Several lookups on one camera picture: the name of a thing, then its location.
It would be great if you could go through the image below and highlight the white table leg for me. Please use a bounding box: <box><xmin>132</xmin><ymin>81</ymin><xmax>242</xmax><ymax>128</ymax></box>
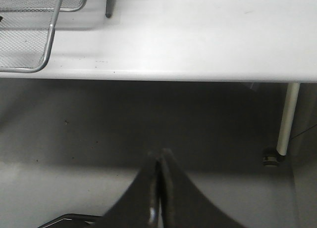
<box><xmin>276</xmin><ymin>83</ymin><xmax>300</xmax><ymax>156</ymax></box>

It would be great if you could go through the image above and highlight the silver rack frame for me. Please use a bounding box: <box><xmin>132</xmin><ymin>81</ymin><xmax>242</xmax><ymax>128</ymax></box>
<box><xmin>105</xmin><ymin>0</ymin><xmax>115</xmax><ymax>18</ymax></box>

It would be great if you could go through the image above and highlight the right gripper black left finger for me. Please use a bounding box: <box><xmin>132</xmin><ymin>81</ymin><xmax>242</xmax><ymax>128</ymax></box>
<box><xmin>94</xmin><ymin>155</ymin><xmax>160</xmax><ymax>228</ymax></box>

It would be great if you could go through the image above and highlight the silver mesh tray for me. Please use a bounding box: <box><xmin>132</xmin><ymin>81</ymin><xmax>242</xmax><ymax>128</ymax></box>
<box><xmin>0</xmin><ymin>0</ymin><xmax>62</xmax><ymax>73</ymax></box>
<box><xmin>60</xmin><ymin>0</ymin><xmax>87</xmax><ymax>12</ymax></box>

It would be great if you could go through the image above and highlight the black table foot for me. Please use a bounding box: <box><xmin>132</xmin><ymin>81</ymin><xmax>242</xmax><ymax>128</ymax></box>
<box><xmin>262</xmin><ymin>147</ymin><xmax>286</xmax><ymax>167</ymax></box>

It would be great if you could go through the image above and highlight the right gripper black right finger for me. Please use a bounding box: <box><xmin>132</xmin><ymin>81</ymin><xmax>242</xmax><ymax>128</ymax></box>
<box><xmin>159</xmin><ymin>149</ymin><xmax>243</xmax><ymax>228</ymax></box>

